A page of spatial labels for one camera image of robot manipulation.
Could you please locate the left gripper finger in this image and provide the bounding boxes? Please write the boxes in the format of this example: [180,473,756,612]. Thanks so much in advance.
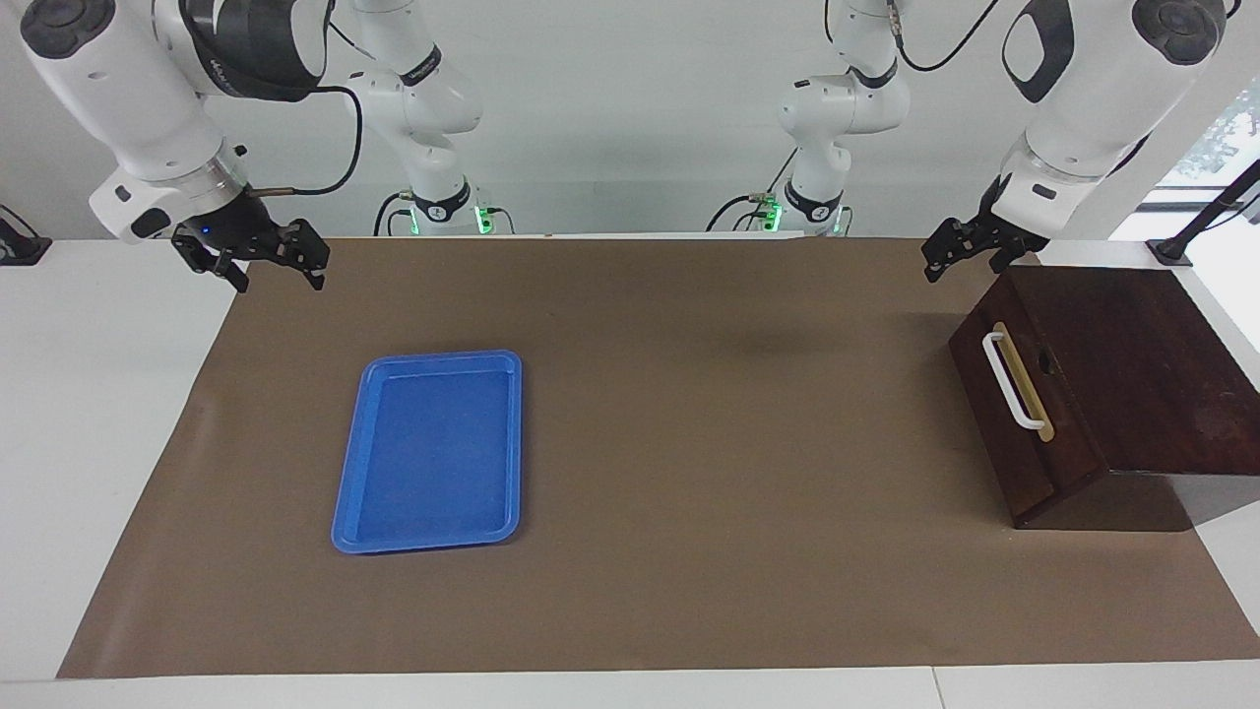
[987,239,1037,276]
[921,217,990,285]

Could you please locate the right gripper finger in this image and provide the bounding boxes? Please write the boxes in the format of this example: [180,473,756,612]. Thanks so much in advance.
[277,218,332,292]
[171,226,252,295]

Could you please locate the wooden drawer with white handle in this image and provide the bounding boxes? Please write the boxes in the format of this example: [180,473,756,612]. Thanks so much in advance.
[948,268,1111,530]

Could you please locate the dark wooden drawer cabinet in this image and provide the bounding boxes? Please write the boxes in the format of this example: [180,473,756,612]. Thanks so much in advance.
[1012,264,1260,533]

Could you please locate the black clamp stand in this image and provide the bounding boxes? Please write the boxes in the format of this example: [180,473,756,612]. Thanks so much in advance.
[1147,158,1260,269]

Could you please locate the blue plastic tray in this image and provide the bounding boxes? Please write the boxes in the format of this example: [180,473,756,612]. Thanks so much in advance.
[331,350,523,555]

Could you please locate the brown paper table mat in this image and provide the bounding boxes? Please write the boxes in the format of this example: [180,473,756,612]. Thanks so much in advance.
[56,234,1260,680]

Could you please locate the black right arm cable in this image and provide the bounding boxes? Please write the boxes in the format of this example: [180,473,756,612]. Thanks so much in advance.
[246,87,364,196]

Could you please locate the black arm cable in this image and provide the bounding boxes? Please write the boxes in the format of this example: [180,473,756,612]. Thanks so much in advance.
[886,0,1007,75]
[246,87,364,196]

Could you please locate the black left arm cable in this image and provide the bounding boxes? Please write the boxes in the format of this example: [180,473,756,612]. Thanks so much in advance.
[886,0,1007,75]

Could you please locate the black desk mount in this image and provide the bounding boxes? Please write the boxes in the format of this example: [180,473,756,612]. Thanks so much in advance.
[0,205,52,267]

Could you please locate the black left base cable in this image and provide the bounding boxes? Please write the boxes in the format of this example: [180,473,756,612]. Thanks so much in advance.
[706,148,800,233]

